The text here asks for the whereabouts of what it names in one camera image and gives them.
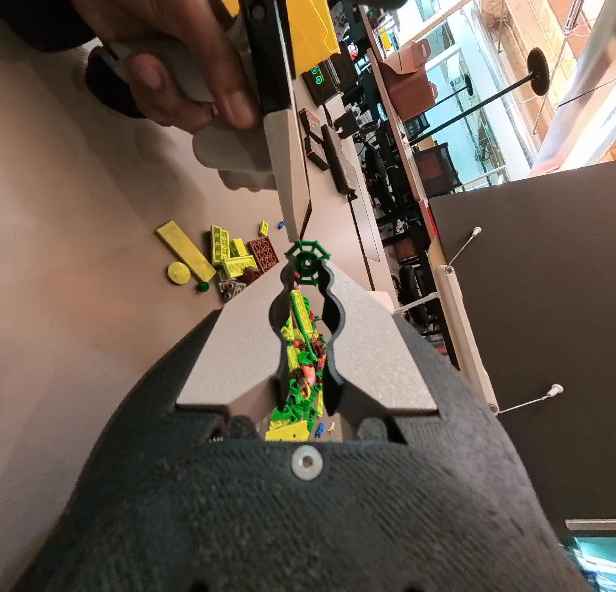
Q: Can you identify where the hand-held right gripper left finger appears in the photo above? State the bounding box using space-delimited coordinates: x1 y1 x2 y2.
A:
175 260 296 440

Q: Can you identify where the black round-base stand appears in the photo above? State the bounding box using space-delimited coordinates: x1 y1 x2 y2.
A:
409 47 550 145

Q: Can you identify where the long lime flat tile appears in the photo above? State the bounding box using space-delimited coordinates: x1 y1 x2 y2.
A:
154 220 218 283

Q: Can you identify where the brown cardboard box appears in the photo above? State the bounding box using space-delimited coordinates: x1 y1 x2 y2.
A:
379 39 438 121

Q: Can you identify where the person's left hand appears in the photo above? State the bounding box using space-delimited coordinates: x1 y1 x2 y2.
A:
63 0 263 136

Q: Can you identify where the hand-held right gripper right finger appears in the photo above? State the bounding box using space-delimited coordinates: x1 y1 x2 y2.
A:
318 259 439 429

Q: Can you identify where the yellow storage bin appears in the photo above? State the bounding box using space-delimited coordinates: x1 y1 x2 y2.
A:
207 0 341 76

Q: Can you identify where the green spoked wheel piece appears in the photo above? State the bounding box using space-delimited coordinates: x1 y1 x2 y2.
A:
284 239 333 286

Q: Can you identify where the pile of colourful toy bricks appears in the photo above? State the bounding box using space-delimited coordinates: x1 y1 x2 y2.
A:
209 224 338 443

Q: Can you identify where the large brown studded plate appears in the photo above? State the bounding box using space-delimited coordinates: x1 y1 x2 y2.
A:
246 237 280 274

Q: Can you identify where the black device with green lights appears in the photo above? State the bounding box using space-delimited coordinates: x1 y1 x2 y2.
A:
302 58 359 106

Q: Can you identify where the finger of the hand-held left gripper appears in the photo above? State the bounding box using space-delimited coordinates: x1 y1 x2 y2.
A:
263 107 313 242

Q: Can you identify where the small dark box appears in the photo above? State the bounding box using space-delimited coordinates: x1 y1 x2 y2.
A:
298 108 324 143
304 136 331 171

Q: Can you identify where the long black bar device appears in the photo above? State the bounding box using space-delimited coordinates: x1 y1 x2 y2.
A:
321 124 359 198

